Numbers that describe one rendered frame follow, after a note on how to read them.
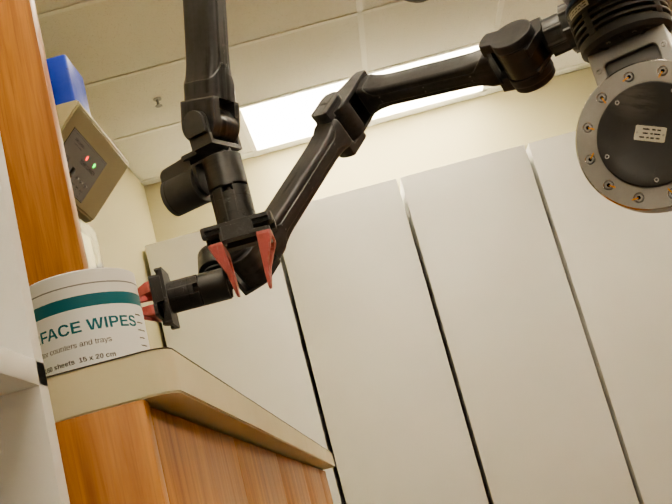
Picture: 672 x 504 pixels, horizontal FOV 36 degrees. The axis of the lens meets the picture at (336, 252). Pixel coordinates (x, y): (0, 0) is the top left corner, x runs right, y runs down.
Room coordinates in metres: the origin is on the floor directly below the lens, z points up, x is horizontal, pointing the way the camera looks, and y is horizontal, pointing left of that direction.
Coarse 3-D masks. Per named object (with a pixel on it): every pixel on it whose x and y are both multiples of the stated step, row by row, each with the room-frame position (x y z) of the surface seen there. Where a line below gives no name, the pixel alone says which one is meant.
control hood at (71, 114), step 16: (64, 112) 1.55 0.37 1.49; (80, 112) 1.58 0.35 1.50; (64, 128) 1.56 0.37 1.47; (80, 128) 1.61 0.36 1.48; (96, 128) 1.66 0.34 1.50; (96, 144) 1.70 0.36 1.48; (112, 144) 1.76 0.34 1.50; (112, 160) 1.79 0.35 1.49; (112, 176) 1.83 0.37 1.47; (96, 192) 1.81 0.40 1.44; (80, 208) 1.79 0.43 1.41; (96, 208) 1.85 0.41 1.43
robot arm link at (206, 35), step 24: (192, 0) 1.36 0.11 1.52; (216, 0) 1.36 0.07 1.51; (192, 24) 1.37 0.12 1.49; (216, 24) 1.36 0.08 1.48; (192, 48) 1.37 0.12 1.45; (216, 48) 1.37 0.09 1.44; (192, 72) 1.38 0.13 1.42; (216, 72) 1.37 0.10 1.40; (192, 96) 1.38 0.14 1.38; (216, 96) 1.37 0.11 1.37; (216, 120) 1.37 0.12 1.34
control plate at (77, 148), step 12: (72, 132) 1.59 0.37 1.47; (72, 144) 1.61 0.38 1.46; (84, 144) 1.65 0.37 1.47; (72, 156) 1.64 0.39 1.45; (84, 156) 1.68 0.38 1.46; (96, 156) 1.72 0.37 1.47; (84, 168) 1.71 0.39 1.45; (96, 168) 1.75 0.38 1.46; (72, 180) 1.69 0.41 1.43; (84, 180) 1.73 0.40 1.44; (84, 192) 1.76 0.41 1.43
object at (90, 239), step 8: (80, 224) 1.78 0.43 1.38; (88, 232) 1.82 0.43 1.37; (88, 240) 1.81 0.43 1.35; (96, 240) 1.85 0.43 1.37; (88, 248) 1.80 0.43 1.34; (96, 248) 1.84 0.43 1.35; (88, 256) 1.79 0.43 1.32; (96, 256) 1.83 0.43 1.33; (88, 264) 1.78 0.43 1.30; (96, 264) 1.82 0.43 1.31
